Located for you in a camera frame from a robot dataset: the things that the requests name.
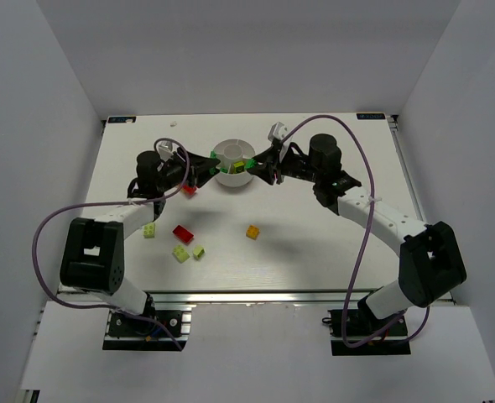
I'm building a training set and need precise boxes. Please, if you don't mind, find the red lego brick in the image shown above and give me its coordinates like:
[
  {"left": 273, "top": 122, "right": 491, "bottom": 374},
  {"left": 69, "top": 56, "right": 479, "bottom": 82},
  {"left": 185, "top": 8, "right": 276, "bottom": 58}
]
[{"left": 172, "top": 225, "right": 194, "bottom": 244}]

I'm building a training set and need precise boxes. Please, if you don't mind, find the left blue table label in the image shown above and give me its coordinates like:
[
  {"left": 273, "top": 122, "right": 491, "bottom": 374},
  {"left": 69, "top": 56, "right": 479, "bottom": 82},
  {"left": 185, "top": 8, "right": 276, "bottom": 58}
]
[{"left": 107, "top": 116, "right": 136, "bottom": 124}]

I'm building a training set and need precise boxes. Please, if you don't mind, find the pale green lego brick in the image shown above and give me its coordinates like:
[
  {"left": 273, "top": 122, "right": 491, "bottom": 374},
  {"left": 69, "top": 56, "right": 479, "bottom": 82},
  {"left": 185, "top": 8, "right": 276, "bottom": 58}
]
[{"left": 143, "top": 222, "right": 156, "bottom": 239}]

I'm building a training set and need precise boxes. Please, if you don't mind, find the light green lego brick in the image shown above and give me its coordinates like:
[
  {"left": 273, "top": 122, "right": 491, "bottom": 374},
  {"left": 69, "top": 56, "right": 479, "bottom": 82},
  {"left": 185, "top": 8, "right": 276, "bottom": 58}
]
[{"left": 172, "top": 245, "right": 190, "bottom": 264}]

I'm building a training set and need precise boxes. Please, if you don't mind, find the blue table label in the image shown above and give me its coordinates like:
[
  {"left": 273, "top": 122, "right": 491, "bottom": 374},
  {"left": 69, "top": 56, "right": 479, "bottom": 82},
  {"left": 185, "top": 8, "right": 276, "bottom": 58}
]
[
  {"left": 356, "top": 113, "right": 386, "bottom": 120},
  {"left": 107, "top": 116, "right": 136, "bottom": 124}
]

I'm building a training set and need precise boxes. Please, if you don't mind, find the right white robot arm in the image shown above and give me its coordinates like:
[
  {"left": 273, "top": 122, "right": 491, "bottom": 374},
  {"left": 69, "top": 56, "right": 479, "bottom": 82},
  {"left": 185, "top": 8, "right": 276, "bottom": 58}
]
[{"left": 247, "top": 134, "right": 466, "bottom": 321}]

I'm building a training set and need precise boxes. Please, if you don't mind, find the green long lego brick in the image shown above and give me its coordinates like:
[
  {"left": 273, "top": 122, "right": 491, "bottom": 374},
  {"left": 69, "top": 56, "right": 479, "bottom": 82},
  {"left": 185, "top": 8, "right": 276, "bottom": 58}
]
[{"left": 208, "top": 150, "right": 225, "bottom": 175}]

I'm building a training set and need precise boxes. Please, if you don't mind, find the green black lego stack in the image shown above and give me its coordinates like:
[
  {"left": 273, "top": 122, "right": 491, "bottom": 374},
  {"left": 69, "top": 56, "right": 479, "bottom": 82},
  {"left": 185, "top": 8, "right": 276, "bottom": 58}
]
[{"left": 230, "top": 160, "right": 245, "bottom": 175}]

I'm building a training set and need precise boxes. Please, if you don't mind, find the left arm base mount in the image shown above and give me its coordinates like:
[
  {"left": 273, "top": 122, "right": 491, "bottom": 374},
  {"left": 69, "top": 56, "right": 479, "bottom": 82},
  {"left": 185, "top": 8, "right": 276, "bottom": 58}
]
[{"left": 102, "top": 308, "right": 191, "bottom": 352}]

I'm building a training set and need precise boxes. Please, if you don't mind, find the right blue table label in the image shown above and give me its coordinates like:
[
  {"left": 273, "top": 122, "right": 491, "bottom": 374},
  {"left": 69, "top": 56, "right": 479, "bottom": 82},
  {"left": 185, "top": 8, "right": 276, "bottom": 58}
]
[{"left": 356, "top": 113, "right": 386, "bottom": 120}]

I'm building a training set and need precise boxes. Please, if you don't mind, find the dark green lego brick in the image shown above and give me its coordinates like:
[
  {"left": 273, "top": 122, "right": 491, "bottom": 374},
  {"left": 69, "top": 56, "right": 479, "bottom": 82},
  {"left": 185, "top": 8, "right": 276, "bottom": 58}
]
[{"left": 245, "top": 159, "right": 258, "bottom": 170}]

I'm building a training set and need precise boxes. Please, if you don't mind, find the red and orange lego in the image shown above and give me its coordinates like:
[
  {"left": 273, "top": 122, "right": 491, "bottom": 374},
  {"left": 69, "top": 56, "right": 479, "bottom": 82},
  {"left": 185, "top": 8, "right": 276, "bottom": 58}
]
[{"left": 182, "top": 186, "right": 197, "bottom": 197}]

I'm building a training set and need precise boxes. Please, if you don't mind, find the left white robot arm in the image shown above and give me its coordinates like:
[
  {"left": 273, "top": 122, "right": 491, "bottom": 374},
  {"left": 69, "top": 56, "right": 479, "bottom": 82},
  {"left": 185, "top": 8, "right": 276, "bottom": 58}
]
[{"left": 60, "top": 149, "right": 220, "bottom": 318}]

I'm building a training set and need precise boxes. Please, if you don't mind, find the orange lego brick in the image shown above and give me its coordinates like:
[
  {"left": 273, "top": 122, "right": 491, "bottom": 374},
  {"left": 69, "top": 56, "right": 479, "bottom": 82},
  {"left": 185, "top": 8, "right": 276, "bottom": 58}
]
[{"left": 246, "top": 225, "right": 260, "bottom": 240}]

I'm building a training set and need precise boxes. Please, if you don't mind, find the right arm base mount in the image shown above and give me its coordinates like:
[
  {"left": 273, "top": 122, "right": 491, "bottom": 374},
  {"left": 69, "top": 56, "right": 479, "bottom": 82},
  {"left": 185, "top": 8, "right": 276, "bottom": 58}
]
[{"left": 321, "top": 309, "right": 411, "bottom": 357}]

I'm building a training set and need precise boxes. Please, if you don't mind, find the light green sloped lego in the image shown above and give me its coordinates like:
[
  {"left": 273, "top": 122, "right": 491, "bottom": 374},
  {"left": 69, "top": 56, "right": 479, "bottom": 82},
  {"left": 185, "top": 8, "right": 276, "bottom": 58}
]
[{"left": 192, "top": 245, "right": 206, "bottom": 260}]

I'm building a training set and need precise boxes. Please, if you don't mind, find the white round divided container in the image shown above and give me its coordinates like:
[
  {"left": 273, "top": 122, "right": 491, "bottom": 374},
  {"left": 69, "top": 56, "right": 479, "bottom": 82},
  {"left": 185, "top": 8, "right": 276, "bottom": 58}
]
[{"left": 211, "top": 139, "right": 255, "bottom": 188}]

